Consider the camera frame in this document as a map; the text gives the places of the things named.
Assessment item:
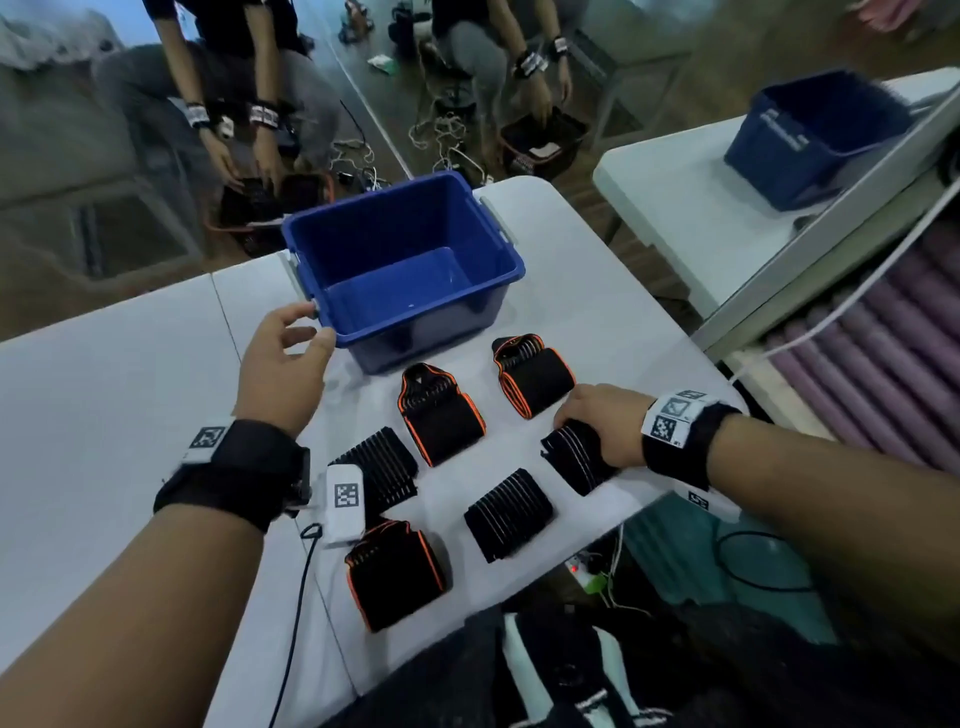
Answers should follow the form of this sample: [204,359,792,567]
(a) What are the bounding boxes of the person's left hand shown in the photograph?
[233,301,337,440]

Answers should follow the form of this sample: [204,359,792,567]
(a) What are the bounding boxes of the person's right hand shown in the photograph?
[553,383,655,470]

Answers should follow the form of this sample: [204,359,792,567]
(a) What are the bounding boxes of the blue plastic bin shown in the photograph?
[278,170,526,375]

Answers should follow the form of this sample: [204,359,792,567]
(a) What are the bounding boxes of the person's left forearm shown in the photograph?
[0,503,265,728]

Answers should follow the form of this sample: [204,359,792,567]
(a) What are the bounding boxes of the person's right forearm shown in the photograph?
[704,416,960,639]

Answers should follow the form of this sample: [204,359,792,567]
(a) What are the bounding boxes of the person's black chest harness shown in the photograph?
[322,599,960,728]

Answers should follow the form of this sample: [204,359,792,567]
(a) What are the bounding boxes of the black wristband with white markers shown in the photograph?
[153,417,313,534]
[641,389,744,493]

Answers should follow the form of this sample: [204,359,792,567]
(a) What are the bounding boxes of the white power strip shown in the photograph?
[566,551,609,594]

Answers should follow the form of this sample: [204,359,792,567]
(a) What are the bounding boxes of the teal rolled mat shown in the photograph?
[622,494,838,646]

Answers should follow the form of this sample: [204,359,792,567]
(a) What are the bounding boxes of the white shelf board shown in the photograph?
[723,348,838,444]

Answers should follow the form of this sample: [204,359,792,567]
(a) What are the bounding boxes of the black basket orange rim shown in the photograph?
[206,172,335,256]

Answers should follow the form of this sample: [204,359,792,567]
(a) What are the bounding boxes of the purple rolled mat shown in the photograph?
[888,251,960,339]
[763,329,879,455]
[854,277,960,406]
[783,318,931,468]
[806,299,960,474]

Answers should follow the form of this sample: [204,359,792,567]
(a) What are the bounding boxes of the grey metal beam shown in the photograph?
[689,82,960,361]

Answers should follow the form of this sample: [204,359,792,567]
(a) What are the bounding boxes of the low wooden table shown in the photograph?
[0,59,204,286]

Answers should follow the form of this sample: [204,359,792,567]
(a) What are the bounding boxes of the brown sandal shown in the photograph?
[338,0,375,43]

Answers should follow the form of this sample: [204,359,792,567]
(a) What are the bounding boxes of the white towel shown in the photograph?
[0,7,121,73]

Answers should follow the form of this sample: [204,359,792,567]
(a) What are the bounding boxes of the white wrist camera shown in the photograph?
[672,483,744,525]
[324,463,367,545]

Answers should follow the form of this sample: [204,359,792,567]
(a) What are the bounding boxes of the white charging cable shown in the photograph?
[605,524,625,605]

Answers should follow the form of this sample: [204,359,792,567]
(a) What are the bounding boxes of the thin blue camera cable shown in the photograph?
[712,530,815,594]

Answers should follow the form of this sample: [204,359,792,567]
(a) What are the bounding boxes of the thin black camera cable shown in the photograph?
[268,523,324,728]

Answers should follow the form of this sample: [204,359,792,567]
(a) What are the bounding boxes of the white cord coil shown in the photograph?
[329,138,391,193]

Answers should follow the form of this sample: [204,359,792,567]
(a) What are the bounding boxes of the long white cable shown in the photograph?
[731,176,960,384]

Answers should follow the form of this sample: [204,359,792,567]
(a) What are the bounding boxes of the large wall mirror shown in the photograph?
[314,0,960,324]

